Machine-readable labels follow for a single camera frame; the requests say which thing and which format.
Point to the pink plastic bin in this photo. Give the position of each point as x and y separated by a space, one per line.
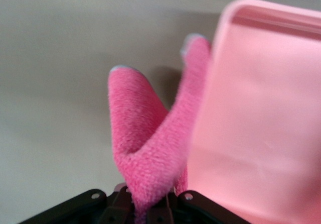
263 108

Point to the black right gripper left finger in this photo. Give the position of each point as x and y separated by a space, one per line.
116 209

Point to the pink and grey cloth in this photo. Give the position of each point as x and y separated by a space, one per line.
150 158

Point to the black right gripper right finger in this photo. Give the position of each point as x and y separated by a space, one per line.
163 211

